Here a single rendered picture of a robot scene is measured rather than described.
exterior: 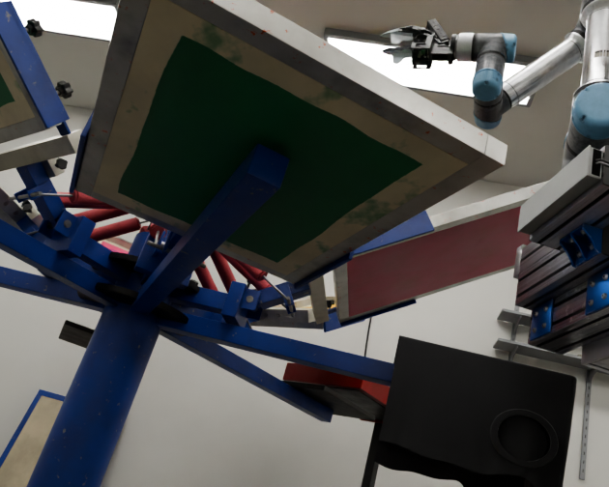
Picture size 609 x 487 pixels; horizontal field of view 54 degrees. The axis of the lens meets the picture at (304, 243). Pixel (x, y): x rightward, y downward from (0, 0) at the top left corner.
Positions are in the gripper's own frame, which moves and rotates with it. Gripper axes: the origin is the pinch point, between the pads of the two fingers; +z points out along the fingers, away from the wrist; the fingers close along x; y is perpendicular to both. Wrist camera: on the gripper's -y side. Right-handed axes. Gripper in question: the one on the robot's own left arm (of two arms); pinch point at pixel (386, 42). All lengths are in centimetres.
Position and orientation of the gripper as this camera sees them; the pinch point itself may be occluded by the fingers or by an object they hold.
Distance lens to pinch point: 182.7
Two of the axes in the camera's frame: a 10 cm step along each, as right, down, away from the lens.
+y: -2.9, 8.0, -5.2
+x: 2.0, 5.9, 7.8
